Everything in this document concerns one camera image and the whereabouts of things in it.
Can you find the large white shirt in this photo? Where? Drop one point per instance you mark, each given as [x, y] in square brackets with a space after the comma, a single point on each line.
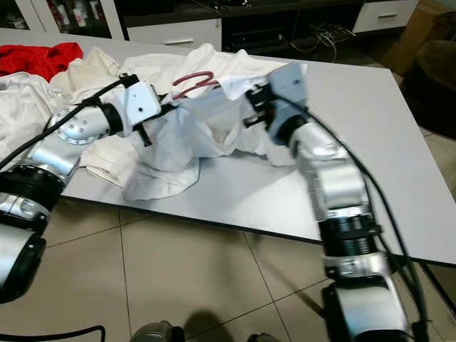
[164, 171]

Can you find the pink clothes hanger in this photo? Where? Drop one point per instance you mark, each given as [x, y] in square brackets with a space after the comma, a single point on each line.
[198, 75]

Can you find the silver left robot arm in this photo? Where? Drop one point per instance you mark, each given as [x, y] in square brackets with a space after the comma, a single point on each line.
[78, 132]

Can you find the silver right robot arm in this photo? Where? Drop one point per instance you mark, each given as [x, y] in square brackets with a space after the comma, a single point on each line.
[335, 178]

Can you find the beige garment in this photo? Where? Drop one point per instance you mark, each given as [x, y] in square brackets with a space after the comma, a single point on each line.
[96, 68]

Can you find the dark TV stand white drawers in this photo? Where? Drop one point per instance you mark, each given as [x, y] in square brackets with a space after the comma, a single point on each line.
[285, 11]

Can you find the white shirt with grey print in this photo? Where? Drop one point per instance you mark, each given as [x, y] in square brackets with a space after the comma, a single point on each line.
[28, 107]

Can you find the crumpled red garment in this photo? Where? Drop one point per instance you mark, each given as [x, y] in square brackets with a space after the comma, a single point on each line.
[43, 60]

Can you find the white glass-door cabinet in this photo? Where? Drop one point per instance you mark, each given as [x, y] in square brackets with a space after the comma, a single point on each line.
[71, 14]

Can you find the dark brown round seat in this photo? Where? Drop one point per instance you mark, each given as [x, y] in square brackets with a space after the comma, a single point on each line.
[433, 85]

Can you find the brown cardboard box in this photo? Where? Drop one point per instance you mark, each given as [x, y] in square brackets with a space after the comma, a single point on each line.
[427, 28]

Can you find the grey robot foot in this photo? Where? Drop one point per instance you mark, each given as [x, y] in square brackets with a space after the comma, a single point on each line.
[157, 333]

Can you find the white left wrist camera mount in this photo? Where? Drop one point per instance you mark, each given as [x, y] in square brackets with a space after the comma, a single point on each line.
[141, 107]

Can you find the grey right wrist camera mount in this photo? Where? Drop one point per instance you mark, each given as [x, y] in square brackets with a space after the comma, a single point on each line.
[288, 82]

